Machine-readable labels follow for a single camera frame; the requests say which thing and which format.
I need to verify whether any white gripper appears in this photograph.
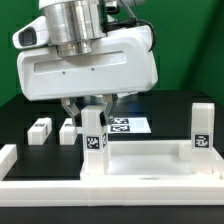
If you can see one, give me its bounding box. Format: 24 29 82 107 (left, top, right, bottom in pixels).
13 16 158 127

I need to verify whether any white desk top tray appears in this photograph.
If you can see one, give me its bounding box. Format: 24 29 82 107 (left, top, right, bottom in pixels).
80 140 224 180

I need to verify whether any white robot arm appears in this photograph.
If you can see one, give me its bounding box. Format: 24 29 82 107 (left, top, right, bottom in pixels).
13 0 158 122

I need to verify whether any fiducial marker plate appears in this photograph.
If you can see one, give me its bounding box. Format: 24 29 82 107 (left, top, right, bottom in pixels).
108 117 151 134

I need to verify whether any white U-shaped fence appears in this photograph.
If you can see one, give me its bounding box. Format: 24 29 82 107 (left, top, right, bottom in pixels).
0 144 224 207

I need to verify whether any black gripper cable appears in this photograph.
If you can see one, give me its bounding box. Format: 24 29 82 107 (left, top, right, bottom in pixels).
103 19 158 53

